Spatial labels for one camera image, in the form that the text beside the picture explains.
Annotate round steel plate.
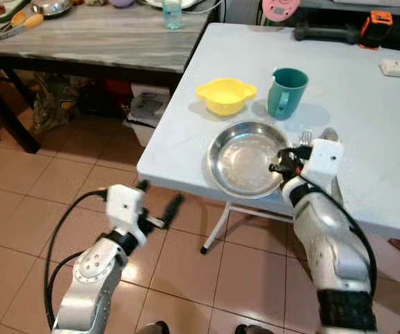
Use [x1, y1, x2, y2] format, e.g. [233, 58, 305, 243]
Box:
[207, 121, 292, 200]

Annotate white metal table leg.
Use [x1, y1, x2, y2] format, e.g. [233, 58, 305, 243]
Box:
[201, 202, 294, 255]

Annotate steel spoon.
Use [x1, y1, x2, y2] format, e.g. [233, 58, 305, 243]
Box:
[320, 127, 339, 143]

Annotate teal plastic mug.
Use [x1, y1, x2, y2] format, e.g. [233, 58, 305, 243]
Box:
[267, 67, 310, 120]

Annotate white plastic container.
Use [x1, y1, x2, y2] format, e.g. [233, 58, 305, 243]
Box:
[125, 85, 171, 147]

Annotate yellow plastic bowl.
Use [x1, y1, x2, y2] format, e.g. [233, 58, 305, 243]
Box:
[195, 78, 258, 117]

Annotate red plastic item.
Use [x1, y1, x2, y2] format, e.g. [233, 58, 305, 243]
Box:
[102, 80, 132, 116]

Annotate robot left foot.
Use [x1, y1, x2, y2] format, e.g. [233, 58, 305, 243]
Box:
[136, 321, 170, 334]

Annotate patterned fabric bag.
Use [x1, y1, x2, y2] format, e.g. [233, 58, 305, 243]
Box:
[33, 73, 93, 133]

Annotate grey marble top table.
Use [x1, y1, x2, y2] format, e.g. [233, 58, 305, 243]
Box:
[0, 0, 211, 154]

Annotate pink round gadget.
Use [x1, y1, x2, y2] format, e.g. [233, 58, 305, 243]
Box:
[262, 0, 299, 23]

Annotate orange and black device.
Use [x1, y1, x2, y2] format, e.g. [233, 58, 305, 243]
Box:
[360, 10, 394, 49]

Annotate clear teal bottle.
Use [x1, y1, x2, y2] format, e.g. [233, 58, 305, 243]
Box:
[163, 0, 184, 30]

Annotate small steel bowl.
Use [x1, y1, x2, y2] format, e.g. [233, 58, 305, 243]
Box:
[31, 0, 73, 17]

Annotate steel kitchen tongs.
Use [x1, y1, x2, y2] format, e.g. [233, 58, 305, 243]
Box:
[0, 13, 45, 40]

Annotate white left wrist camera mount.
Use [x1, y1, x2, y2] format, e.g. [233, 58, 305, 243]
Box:
[106, 184, 147, 230]

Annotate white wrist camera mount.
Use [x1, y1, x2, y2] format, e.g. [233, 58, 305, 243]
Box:
[304, 139, 344, 196]
[106, 184, 147, 230]

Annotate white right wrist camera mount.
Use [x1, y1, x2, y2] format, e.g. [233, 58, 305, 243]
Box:
[304, 139, 344, 196]

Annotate black handle tool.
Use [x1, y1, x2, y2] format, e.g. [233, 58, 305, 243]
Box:
[294, 22, 364, 42]

